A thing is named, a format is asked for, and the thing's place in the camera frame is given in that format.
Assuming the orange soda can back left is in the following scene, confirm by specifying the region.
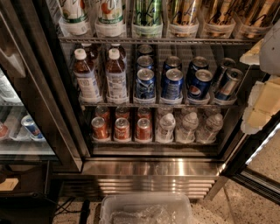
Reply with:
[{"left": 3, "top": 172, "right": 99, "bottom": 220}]
[{"left": 95, "top": 106, "right": 110, "bottom": 123}]

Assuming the green tall can top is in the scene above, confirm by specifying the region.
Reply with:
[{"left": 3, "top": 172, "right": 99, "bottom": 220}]
[{"left": 133, "top": 0, "right": 163, "bottom": 38}]

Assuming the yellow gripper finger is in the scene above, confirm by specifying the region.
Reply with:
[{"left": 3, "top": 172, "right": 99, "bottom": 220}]
[
  {"left": 241, "top": 75, "right": 280, "bottom": 135},
  {"left": 239, "top": 39, "right": 263, "bottom": 66}
]

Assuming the clear water bottle left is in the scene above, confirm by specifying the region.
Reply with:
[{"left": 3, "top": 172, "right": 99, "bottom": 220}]
[{"left": 156, "top": 113, "right": 176, "bottom": 143}]

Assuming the clear water bottle middle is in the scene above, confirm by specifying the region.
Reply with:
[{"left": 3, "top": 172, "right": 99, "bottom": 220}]
[{"left": 176, "top": 112, "right": 199, "bottom": 144}]

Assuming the middle wire shelf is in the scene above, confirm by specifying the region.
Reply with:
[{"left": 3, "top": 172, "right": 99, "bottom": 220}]
[{"left": 80, "top": 101, "right": 239, "bottom": 109}]

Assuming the orange soda can back right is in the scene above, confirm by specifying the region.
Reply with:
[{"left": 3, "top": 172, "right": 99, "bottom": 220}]
[{"left": 137, "top": 107, "right": 151, "bottom": 120}]

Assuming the open fridge door right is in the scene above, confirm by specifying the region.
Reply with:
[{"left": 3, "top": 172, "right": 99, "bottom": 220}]
[{"left": 224, "top": 114, "right": 280, "bottom": 205}]

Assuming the clear plastic bin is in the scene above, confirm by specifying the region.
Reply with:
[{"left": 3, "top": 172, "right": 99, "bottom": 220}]
[{"left": 99, "top": 192, "right": 193, "bottom": 224}]

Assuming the brown tea bottle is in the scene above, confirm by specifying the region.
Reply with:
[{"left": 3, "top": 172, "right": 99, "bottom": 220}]
[
  {"left": 105, "top": 48, "right": 128, "bottom": 104},
  {"left": 81, "top": 43, "right": 98, "bottom": 63},
  {"left": 73, "top": 48, "right": 102, "bottom": 103},
  {"left": 109, "top": 44, "right": 127, "bottom": 64}
]

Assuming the orange soda can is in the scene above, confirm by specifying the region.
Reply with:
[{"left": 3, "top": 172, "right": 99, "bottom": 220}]
[
  {"left": 114, "top": 117, "right": 130, "bottom": 140},
  {"left": 95, "top": 106, "right": 110, "bottom": 123},
  {"left": 136, "top": 118, "right": 151, "bottom": 140},
  {"left": 91, "top": 116, "right": 109, "bottom": 139},
  {"left": 115, "top": 107, "right": 130, "bottom": 119},
  {"left": 137, "top": 107, "right": 151, "bottom": 120}
]

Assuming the orange soda can front left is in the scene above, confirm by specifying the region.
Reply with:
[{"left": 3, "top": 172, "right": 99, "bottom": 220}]
[{"left": 91, "top": 116, "right": 109, "bottom": 139}]

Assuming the orange soda can front right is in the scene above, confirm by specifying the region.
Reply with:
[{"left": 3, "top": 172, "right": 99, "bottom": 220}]
[{"left": 136, "top": 118, "right": 151, "bottom": 140}]

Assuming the orange soda can back middle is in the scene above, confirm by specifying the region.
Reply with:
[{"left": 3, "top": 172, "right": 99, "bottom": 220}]
[{"left": 115, "top": 107, "right": 130, "bottom": 119}]

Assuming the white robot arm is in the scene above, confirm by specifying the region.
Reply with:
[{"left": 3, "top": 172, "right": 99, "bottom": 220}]
[{"left": 240, "top": 20, "right": 280, "bottom": 135}]

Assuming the can behind left glass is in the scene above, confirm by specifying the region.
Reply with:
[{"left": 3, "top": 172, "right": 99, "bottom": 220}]
[{"left": 21, "top": 115, "right": 44, "bottom": 140}]

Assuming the clear water bottle right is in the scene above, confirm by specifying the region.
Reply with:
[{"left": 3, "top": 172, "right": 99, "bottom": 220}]
[{"left": 196, "top": 113, "right": 223, "bottom": 144}]

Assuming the gold tall can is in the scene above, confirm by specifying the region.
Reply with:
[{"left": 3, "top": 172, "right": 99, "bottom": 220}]
[
  {"left": 199, "top": 0, "right": 235, "bottom": 39},
  {"left": 233, "top": 0, "right": 280, "bottom": 39},
  {"left": 167, "top": 0, "right": 201, "bottom": 38}
]

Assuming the orange soda can front middle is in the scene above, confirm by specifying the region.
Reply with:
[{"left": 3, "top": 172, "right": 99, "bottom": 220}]
[{"left": 114, "top": 117, "right": 130, "bottom": 140}]

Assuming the clear water bottle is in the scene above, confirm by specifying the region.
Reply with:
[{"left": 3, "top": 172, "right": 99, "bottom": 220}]
[
  {"left": 176, "top": 112, "right": 199, "bottom": 144},
  {"left": 196, "top": 113, "right": 223, "bottom": 144},
  {"left": 156, "top": 113, "right": 176, "bottom": 143}
]

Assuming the black cable on floor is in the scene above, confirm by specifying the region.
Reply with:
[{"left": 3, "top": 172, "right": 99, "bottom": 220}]
[{"left": 53, "top": 196, "right": 91, "bottom": 224}]

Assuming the upper wire shelf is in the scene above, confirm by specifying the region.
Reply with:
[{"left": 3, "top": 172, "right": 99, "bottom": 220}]
[{"left": 59, "top": 37, "right": 258, "bottom": 46}]

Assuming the white tall can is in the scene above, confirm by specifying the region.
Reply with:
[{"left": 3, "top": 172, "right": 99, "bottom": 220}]
[
  {"left": 57, "top": 0, "right": 88, "bottom": 36},
  {"left": 97, "top": 0, "right": 124, "bottom": 37}
]

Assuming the glass fridge door left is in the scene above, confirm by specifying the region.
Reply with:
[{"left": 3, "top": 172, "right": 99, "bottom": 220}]
[{"left": 0, "top": 0, "right": 87, "bottom": 172}]

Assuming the wire shelf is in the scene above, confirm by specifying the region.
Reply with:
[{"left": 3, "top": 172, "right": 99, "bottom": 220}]
[
  {"left": 59, "top": 37, "right": 258, "bottom": 46},
  {"left": 80, "top": 101, "right": 239, "bottom": 109}
]

